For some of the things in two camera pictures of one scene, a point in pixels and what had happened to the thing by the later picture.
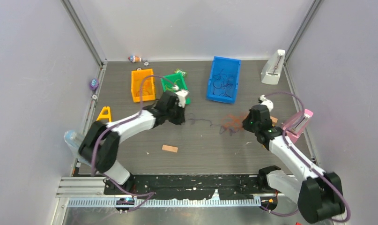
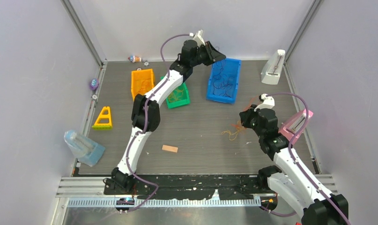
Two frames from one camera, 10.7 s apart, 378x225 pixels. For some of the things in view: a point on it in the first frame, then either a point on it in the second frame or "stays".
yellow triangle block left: (101, 116) stays
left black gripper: (180, 118) -> (212, 54)
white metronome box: (271, 71) stays
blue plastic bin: (223, 81) stays
